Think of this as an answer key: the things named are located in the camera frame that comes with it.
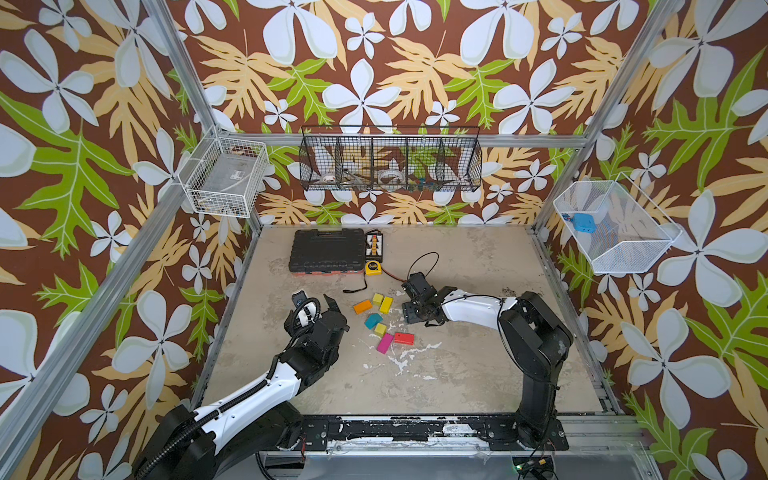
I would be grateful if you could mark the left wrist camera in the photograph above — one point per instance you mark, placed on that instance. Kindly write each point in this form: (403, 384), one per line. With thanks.
(303, 315)

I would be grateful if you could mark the orange wood block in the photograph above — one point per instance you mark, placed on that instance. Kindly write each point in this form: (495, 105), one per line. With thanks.
(362, 307)

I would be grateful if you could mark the yellow tape measure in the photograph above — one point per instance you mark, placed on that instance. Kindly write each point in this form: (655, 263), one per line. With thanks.
(373, 268)

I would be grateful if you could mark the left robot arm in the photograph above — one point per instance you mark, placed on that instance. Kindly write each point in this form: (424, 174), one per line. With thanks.
(202, 443)

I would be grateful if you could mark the white wire basket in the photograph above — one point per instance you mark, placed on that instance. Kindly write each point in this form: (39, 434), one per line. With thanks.
(223, 175)
(633, 232)

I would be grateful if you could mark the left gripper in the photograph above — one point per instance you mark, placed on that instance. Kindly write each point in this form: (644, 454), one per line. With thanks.
(332, 306)

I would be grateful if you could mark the magenta wood block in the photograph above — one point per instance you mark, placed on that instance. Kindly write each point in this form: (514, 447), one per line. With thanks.
(385, 343)

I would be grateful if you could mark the yellow wood block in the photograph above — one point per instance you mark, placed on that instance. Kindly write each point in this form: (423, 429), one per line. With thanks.
(386, 305)

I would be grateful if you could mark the black wire basket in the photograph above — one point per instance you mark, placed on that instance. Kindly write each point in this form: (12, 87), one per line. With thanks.
(390, 158)

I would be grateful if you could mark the white wire basket right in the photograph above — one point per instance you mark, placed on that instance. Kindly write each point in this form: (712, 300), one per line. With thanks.
(633, 232)

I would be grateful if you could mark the white wire basket left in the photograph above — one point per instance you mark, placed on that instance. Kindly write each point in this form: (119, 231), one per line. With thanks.
(223, 175)

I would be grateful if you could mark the black and red tool case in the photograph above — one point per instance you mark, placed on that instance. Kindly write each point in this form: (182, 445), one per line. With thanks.
(327, 252)

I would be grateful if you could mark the teal wood block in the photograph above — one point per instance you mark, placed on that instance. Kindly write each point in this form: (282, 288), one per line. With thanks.
(373, 320)

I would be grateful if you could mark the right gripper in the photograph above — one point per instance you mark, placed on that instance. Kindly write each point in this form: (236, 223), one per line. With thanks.
(414, 309)

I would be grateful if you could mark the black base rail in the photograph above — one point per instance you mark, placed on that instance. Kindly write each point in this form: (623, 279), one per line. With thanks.
(500, 432)

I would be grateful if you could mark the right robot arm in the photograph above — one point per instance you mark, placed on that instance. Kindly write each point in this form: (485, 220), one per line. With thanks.
(534, 337)

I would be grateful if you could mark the blue object in basket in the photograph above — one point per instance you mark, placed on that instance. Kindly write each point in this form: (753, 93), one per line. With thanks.
(583, 223)

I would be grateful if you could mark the red wood block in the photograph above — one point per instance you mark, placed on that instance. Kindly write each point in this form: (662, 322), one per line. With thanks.
(404, 338)

